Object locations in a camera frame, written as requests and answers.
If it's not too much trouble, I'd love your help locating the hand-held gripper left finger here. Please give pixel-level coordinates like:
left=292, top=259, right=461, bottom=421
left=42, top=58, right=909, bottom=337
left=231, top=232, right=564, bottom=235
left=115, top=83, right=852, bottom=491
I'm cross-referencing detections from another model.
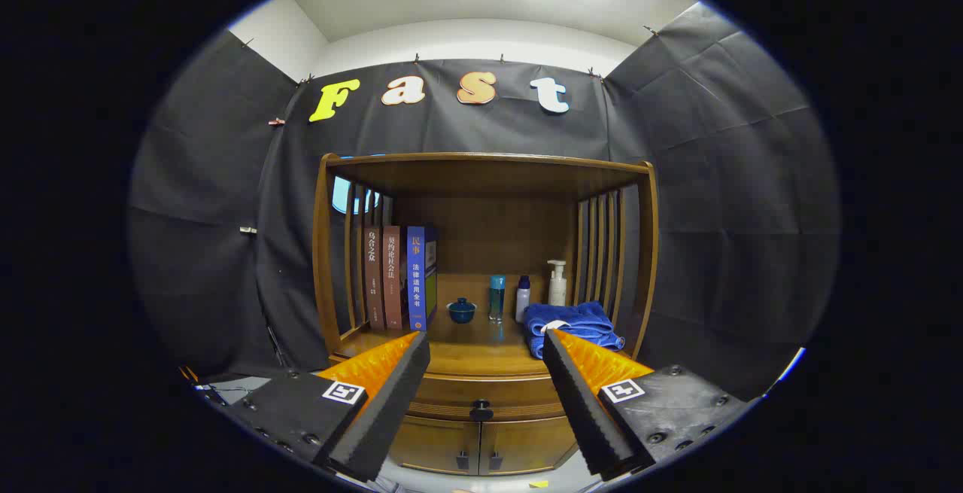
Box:
left=223, top=330, right=431, bottom=483

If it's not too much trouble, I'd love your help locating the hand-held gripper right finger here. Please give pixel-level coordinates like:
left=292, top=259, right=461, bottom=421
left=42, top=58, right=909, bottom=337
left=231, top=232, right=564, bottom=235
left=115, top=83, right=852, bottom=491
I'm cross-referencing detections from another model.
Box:
left=542, top=329, right=753, bottom=482

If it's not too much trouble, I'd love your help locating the wooden cabinet door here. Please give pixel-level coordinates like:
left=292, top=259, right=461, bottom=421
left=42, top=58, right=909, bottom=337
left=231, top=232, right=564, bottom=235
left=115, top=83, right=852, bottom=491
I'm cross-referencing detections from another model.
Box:
left=478, top=416, right=579, bottom=476
left=387, top=416, right=481, bottom=476

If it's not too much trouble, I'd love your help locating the wooden countertop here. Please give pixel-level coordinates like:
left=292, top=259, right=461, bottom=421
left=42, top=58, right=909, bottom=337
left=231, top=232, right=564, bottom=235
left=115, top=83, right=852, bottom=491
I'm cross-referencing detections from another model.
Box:
left=331, top=316, right=640, bottom=379

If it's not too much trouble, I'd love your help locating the folded blue towel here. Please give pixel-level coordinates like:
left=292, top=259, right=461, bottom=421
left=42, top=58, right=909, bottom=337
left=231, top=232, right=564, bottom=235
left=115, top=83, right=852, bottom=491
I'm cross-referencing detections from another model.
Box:
left=523, top=301, right=626, bottom=360

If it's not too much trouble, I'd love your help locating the white pump bottle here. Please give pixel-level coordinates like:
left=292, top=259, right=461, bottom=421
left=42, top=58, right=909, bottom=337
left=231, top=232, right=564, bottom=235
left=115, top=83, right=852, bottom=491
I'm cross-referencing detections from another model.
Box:
left=547, top=260, right=569, bottom=307

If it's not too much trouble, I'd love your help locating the reddish brown book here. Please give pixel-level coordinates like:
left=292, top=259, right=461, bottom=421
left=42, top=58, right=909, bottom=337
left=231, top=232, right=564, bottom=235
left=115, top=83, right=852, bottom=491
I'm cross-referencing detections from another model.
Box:
left=382, top=225, right=407, bottom=330

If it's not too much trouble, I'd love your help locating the dark brown book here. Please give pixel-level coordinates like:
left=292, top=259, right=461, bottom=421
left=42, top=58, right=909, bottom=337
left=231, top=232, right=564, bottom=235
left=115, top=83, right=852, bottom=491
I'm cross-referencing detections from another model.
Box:
left=364, top=227, right=386, bottom=330

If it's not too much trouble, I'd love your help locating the thick blue book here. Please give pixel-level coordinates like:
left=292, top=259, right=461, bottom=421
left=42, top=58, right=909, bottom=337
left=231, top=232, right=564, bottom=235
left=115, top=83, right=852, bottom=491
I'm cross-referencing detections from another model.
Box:
left=406, top=225, right=439, bottom=332

